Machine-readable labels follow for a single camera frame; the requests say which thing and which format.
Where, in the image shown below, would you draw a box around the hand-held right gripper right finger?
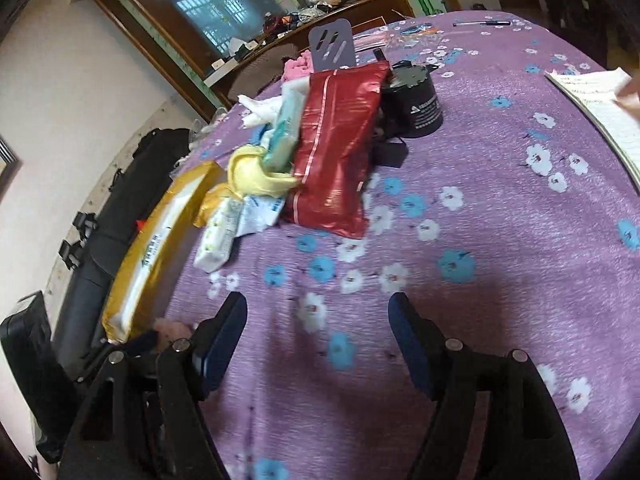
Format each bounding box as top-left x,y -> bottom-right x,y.
387,292 -> 583,480

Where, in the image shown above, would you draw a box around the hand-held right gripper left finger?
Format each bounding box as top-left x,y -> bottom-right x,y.
59,291 -> 249,480

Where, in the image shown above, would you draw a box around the white green-print packet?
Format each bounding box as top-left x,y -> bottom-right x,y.
193,196 -> 247,274

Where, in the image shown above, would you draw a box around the yellow cardboard box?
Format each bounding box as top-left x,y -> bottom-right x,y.
101,160 -> 225,345

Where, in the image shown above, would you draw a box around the white blue-print packet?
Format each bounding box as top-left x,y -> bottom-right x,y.
234,194 -> 287,237

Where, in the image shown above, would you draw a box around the yellow plastic bag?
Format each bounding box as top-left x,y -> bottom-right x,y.
194,146 -> 302,228

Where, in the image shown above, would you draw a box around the red foil bag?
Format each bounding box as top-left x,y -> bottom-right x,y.
284,61 -> 392,240

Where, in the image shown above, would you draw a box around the teal wet wipes pack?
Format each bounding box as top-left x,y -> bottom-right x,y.
261,91 -> 307,172

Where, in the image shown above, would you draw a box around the white cloth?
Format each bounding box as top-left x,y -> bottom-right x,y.
236,91 -> 283,130

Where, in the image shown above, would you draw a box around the pink fluffy item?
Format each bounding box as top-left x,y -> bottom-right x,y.
151,319 -> 195,347

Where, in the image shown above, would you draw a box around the purple floral tablecloth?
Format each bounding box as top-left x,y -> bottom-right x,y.
162,9 -> 640,480

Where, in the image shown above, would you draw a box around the black long bag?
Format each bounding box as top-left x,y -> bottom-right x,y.
106,129 -> 195,233

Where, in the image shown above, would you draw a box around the small black box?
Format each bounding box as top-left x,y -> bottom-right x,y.
374,139 -> 409,169

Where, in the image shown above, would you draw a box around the black plastic case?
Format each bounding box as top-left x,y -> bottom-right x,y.
0,291 -> 78,465

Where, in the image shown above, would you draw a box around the clear plastic bags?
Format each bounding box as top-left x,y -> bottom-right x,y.
190,109 -> 232,147

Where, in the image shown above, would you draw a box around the black cylindrical device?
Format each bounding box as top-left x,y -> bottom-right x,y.
382,59 -> 445,139

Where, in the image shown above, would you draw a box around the flat white box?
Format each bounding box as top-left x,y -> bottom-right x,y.
203,56 -> 240,87

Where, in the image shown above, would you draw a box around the brown knit hat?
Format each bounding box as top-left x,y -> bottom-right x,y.
227,42 -> 312,103

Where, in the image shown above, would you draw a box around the pink cloth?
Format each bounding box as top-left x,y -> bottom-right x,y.
281,54 -> 317,82

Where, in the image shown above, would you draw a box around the framed picture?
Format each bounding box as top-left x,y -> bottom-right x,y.
0,136 -> 22,197

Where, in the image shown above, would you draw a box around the pink flat packet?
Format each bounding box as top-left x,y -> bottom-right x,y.
352,31 -> 396,52

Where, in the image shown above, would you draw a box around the wooden glass-front cabinet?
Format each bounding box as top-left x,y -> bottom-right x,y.
75,0 -> 451,122

